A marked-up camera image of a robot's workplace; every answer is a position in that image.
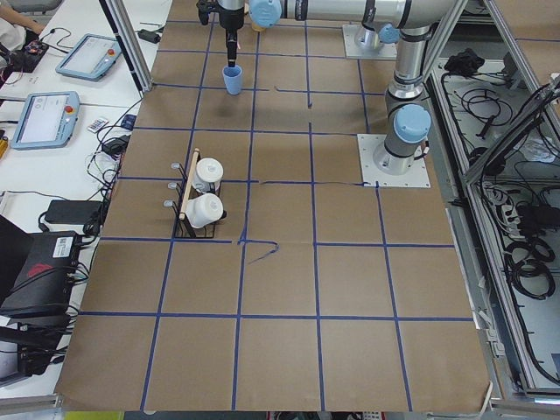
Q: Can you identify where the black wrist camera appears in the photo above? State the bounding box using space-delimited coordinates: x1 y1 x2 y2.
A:
196 0 218 26

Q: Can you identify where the black wire mug rack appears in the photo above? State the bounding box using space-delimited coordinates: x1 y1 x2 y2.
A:
163 148 227 239

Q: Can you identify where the camera upper teach pendant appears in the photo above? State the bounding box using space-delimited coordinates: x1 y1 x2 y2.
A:
55 33 122 81

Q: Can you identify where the camera teach pendant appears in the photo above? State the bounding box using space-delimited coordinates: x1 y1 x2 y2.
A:
55 33 122 81
10 91 81 151

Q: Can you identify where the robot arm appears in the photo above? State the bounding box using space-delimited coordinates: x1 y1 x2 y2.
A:
197 0 452 175

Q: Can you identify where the black laptop power brick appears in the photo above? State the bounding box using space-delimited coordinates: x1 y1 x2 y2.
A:
38 199 102 232

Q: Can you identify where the white mug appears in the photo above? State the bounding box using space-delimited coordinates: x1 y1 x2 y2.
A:
192 157 224 193
185 193 227 228

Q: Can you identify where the white mug right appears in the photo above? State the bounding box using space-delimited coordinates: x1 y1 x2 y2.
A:
192 157 224 193

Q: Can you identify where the black computer box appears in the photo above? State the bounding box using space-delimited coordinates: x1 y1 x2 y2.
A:
1 231 80 319

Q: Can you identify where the light blue cup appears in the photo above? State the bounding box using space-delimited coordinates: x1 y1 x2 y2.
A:
222 65 243 95

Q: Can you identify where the camera lower teach pendant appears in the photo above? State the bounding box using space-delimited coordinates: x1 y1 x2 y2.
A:
10 91 81 151

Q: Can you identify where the aluminium frame post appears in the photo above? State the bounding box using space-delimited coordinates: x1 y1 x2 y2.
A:
99 0 152 93

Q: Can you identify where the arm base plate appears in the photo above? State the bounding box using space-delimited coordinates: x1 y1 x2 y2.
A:
357 134 431 188
342 24 401 61

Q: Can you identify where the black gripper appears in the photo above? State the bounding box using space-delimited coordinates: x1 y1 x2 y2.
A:
217 0 243 68

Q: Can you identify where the white mug left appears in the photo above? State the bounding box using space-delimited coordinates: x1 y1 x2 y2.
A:
185 193 227 228

